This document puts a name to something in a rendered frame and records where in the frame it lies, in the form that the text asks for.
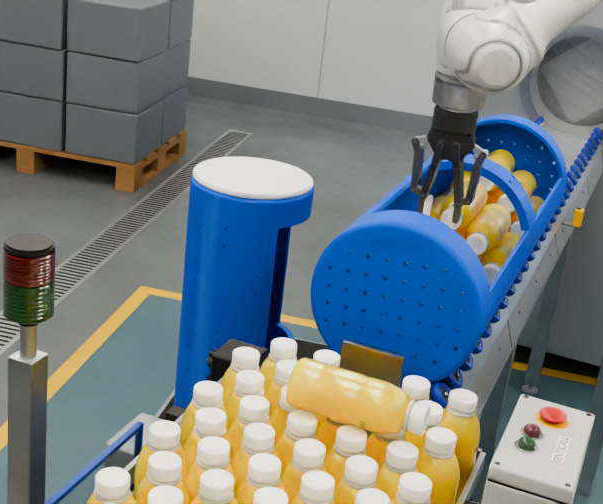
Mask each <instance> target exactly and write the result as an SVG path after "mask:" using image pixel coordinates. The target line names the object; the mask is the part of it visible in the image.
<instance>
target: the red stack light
mask: <svg viewBox="0 0 603 504"><path fill-rule="evenodd" d="M55 254H56V250H54V251H53V252H51V253H50V254H49V255H46V256H43V257H38V258H22V257H17V256H13V255H11V254H9V253H8V252H7V251H5V250H4V248H3V279H4V281H6V282H7V283H8V284H10V285H13V286H16V287H21V288H37V287H42V286H46V285H48V284H50V283H51V282H53V281H54V279H55V257H56V255H55Z"/></svg>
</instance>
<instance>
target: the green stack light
mask: <svg viewBox="0 0 603 504"><path fill-rule="evenodd" d="M54 300H55V279H54V281H53V282H51V283H50V284H48V285H46V286H42V287H37V288H21V287H16V286H13V285H10V284H8V283H7V282H6V281H4V279H3V315H4V317H5V318H7V319H8V320H10V321H12V322H15V323H20V324H36V323H41V322H44V321H47V320H49V319H50V318H51V317H52V316H53V315H54V302H55V301H54Z"/></svg>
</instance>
